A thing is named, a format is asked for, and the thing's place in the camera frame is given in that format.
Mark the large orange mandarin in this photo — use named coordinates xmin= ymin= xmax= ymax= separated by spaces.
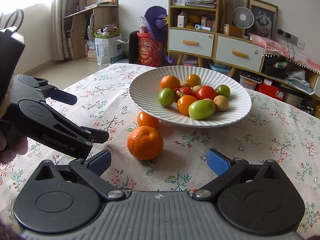
xmin=127 ymin=126 xmax=164 ymax=160

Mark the green oval tomato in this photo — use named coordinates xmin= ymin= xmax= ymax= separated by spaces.
xmin=189 ymin=100 xmax=214 ymax=120

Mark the orange round tomato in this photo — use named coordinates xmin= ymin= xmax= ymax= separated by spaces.
xmin=177 ymin=95 xmax=197 ymax=116

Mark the dark green tomato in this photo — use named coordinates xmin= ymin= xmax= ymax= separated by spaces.
xmin=216 ymin=85 xmax=231 ymax=98

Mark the large red tomato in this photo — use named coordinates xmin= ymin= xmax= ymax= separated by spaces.
xmin=196 ymin=86 xmax=217 ymax=100

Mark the small orange mandarin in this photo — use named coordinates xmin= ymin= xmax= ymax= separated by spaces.
xmin=160 ymin=75 xmax=181 ymax=90

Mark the red tomato with stem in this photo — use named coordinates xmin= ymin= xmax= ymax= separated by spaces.
xmin=174 ymin=87 xmax=196 ymax=102

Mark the yellow orange tomato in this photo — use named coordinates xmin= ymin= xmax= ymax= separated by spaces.
xmin=185 ymin=74 xmax=201 ymax=88

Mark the gloved left hand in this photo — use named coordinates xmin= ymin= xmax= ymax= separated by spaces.
xmin=0 ymin=132 xmax=28 ymax=164

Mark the floral tablecloth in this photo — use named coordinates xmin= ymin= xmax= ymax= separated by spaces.
xmin=0 ymin=63 xmax=320 ymax=239

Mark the white ribbed plate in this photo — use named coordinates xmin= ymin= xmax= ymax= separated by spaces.
xmin=129 ymin=66 xmax=252 ymax=128

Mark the white paper shopping bag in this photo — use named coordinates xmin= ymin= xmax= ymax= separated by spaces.
xmin=95 ymin=34 xmax=129 ymax=65

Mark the grey curtain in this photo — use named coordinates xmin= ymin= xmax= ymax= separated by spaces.
xmin=52 ymin=0 xmax=72 ymax=61

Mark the red box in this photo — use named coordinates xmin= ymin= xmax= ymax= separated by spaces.
xmin=257 ymin=83 xmax=285 ymax=101

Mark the red printed bag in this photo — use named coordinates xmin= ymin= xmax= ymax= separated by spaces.
xmin=137 ymin=33 xmax=165 ymax=67

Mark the wooden bookshelf desk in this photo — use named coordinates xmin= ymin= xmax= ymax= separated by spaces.
xmin=65 ymin=0 xmax=119 ymax=60

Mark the purple plush toy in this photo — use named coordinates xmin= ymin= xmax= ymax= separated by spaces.
xmin=144 ymin=5 xmax=168 ymax=42

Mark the pink cloth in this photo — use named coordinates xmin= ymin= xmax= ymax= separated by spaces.
xmin=249 ymin=34 xmax=319 ymax=74

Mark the wooden cabinet with drawers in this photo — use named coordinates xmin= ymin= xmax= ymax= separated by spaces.
xmin=167 ymin=0 xmax=320 ymax=98

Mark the framed cat picture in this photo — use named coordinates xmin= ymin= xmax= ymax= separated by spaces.
xmin=247 ymin=0 xmax=278 ymax=40

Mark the white desk fan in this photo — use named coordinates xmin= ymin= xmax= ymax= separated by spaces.
xmin=232 ymin=7 xmax=254 ymax=38

